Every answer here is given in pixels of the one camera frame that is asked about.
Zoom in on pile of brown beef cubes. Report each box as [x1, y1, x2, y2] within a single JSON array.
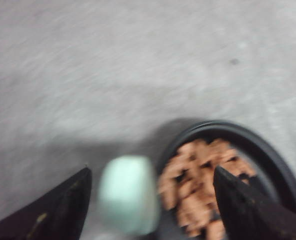
[[158, 138, 256, 240]]

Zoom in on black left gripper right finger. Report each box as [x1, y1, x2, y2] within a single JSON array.
[[213, 166, 296, 240]]

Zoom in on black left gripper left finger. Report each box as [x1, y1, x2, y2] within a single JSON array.
[[0, 167, 92, 240]]

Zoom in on black pan with mint handle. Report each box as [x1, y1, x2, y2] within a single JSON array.
[[97, 120, 296, 240]]

